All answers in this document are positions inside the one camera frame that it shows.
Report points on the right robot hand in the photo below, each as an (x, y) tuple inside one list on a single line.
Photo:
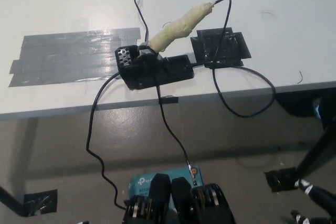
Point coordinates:
[(325, 198)]

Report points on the tape-wrapped soldering iron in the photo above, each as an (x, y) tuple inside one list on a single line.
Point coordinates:
[(181, 27)]

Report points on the robot torso black and teal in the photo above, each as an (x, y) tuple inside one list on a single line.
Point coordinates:
[(181, 203)]

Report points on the black soldering iron base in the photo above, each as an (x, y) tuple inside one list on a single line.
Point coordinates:
[(155, 72)]

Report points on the black floor tape patch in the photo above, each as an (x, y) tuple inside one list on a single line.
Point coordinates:
[(42, 201), (281, 180)]

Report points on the black metal bar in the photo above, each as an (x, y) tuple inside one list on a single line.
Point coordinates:
[(317, 150), (11, 199)]

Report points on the dark object under table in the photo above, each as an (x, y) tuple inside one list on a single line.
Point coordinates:
[(296, 103)]

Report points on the short black tape strip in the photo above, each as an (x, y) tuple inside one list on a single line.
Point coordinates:
[(170, 100)]

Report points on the small black tape patch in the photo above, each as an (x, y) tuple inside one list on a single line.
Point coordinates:
[(207, 45)]

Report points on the grey table leg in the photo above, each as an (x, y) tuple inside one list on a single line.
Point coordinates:
[(27, 150)]

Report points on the grey duct tape patch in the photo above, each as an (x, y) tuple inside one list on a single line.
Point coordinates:
[(65, 56)]

